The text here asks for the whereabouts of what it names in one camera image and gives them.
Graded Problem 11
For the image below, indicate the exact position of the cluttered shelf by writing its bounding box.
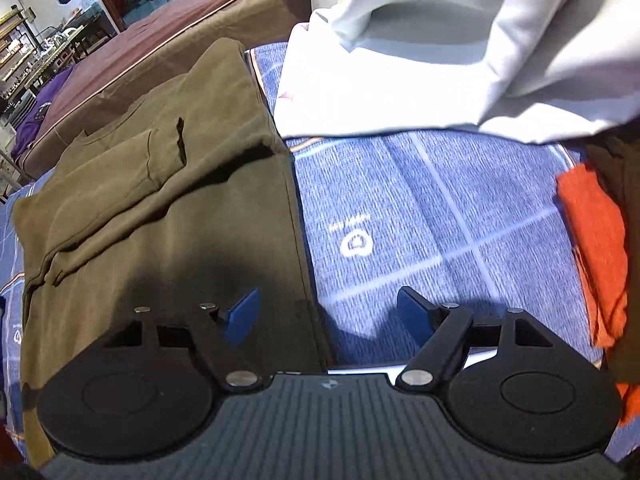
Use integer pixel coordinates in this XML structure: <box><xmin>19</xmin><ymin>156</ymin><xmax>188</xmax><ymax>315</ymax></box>
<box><xmin>0</xmin><ymin>0</ymin><xmax>113</xmax><ymax>111</ymax></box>

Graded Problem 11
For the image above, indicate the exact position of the brown sofa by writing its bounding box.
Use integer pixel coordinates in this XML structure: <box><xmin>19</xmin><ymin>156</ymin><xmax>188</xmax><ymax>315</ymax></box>
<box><xmin>15</xmin><ymin>0</ymin><xmax>313</xmax><ymax>181</ymax></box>

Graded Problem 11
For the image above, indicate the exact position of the white smartphone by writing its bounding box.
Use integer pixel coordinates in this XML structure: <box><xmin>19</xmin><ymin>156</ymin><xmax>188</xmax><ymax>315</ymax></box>
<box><xmin>327</xmin><ymin>364</ymin><xmax>403</xmax><ymax>376</ymax></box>

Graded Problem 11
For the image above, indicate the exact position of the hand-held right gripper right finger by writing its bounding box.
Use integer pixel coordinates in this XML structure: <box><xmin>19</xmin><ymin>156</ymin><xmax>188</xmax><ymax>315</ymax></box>
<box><xmin>395</xmin><ymin>285</ymin><xmax>556</xmax><ymax>392</ymax></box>

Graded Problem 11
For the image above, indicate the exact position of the blue plaid blanket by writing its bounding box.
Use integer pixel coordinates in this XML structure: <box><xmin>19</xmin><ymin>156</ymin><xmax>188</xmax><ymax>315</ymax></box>
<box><xmin>0</xmin><ymin>42</ymin><xmax>608</xmax><ymax>461</ymax></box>

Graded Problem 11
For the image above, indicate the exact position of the purple cloth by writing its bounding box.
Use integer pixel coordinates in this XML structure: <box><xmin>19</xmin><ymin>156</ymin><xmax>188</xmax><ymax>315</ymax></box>
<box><xmin>11</xmin><ymin>65</ymin><xmax>76</xmax><ymax>158</ymax></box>

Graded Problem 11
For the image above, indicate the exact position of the white garment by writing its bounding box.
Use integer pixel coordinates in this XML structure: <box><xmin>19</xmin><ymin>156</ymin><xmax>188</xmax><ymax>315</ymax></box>
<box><xmin>272</xmin><ymin>0</ymin><xmax>640</xmax><ymax>145</ymax></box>

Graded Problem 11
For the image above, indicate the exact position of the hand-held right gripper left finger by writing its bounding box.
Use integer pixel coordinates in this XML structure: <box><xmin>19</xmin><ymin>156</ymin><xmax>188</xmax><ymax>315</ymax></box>
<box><xmin>102</xmin><ymin>287</ymin><xmax>265</xmax><ymax>393</ymax></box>

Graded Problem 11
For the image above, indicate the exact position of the orange cloth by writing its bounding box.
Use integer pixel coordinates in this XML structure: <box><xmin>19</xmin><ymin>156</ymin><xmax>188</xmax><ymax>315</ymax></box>
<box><xmin>556</xmin><ymin>164</ymin><xmax>632</xmax><ymax>426</ymax></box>

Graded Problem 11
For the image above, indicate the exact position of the olive green shirt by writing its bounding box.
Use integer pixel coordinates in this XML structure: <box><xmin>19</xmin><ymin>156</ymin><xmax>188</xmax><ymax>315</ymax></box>
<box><xmin>11</xmin><ymin>37</ymin><xmax>331</xmax><ymax>466</ymax></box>

